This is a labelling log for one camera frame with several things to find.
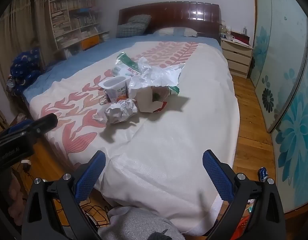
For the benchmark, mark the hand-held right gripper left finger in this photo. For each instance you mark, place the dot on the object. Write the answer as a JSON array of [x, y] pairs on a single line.
[[90, 177]]

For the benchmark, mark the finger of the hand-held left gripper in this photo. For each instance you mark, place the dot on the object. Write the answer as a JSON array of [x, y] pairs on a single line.
[[44, 123]]

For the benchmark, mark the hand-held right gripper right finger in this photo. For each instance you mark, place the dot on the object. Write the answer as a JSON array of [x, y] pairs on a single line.
[[217, 177]]

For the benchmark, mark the green white plastic packet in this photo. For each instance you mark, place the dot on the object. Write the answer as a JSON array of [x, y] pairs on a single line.
[[124, 66]]

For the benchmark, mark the white charger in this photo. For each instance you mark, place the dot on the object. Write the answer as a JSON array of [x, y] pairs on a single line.
[[26, 162]]

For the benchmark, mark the blue drink can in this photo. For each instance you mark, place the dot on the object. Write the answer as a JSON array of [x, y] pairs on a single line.
[[263, 173]]

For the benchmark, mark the navy star print cloth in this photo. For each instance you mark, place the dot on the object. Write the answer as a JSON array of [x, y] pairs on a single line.
[[25, 70]]

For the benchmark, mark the bed with patterned blanket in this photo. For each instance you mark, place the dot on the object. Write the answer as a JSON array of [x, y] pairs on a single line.
[[168, 142]]

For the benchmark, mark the person's grey trouser leg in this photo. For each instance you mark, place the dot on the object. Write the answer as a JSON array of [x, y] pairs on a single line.
[[139, 225]]

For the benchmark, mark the large crumpled white paper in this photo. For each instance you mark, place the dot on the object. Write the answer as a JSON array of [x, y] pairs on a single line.
[[119, 111]]

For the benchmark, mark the white yogurt cup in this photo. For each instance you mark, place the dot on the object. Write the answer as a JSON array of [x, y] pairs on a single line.
[[114, 86]]

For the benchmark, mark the blue bedsheet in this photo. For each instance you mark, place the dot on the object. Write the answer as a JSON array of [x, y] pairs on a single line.
[[94, 52]]

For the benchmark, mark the floral sliding wardrobe door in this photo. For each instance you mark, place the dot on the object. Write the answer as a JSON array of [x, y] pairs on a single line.
[[281, 42], [298, 142]]

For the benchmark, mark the orange storage box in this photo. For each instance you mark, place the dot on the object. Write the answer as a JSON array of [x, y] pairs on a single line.
[[90, 42]]

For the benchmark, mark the beige curtain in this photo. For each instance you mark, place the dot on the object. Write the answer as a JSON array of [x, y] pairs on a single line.
[[21, 30]]

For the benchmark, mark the wooden bookshelf with books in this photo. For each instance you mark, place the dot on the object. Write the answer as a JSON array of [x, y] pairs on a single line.
[[74, 22]]

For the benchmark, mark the white plastic bag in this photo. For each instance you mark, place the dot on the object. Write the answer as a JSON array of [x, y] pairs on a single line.
[[159, 76]]

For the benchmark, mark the beige nightstand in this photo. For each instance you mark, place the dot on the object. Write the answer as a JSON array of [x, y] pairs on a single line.
[[237, 55]]

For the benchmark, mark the green checked pillow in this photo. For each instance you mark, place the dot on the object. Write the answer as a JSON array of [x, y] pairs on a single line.
[[140, 19], [130, 29]]

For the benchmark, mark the white mug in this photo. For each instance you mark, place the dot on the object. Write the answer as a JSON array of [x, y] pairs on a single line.
[[230, 37]]

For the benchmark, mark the red box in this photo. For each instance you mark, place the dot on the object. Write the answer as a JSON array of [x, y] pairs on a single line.
[[241, 38]]

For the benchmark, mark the small bottle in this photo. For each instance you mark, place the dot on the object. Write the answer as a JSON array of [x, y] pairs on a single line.
[[245, 30]]

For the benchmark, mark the white blue pillow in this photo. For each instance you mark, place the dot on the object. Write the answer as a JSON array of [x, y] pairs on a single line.
[[173, 31]]

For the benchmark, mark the dark wooden headboard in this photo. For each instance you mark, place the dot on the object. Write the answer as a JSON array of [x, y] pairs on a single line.
[[181, 15]]

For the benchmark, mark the wooden frame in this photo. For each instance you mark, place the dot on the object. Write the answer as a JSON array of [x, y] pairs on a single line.
[[0, 116]]

